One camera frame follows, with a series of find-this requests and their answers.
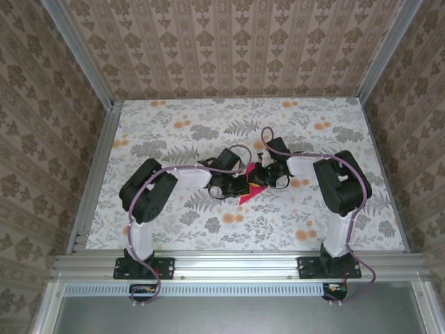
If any aluminium side frame rail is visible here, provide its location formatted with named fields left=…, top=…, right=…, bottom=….
left=65, top=100, right=123, bottom=255

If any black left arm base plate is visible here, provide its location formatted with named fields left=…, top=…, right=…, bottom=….
left=113, top=256, right=175, bottom=280

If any grey metal sheet panel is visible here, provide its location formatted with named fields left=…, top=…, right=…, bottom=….
left=51, top=295, right=430, bottom=334

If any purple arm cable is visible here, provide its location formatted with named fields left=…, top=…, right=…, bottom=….
left=260, top=126, right=379, bottom=308
left=127, top=143, right=252, bottom=309

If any black connector with orange wires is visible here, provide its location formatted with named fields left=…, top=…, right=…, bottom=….
left=321, top=282, right=349, bottom=302

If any aluminium frame post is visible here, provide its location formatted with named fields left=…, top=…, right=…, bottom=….
left=44, top=0, right=116, bottom=107
left=355, top=0, right=425, bottom=102

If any pink square paper sheet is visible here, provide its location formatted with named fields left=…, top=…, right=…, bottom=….
left=238, top=163, right=269, bottom=206

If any aluminium front frame rail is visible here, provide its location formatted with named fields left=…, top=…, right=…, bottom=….
left=50, top=252, right=430, bottom=282

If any grey slotted cable duct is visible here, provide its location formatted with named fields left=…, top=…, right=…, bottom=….
left=64, top=282, right=326, bottom=298

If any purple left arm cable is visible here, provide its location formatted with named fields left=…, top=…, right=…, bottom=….
left=127, top=143, right=252, bottom=309

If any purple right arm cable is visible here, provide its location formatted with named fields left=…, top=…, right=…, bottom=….
left=260, top=126, right=379, bottom=308

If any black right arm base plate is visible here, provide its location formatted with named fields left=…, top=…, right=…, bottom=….
left=298, top=256, right=362, bottom=280

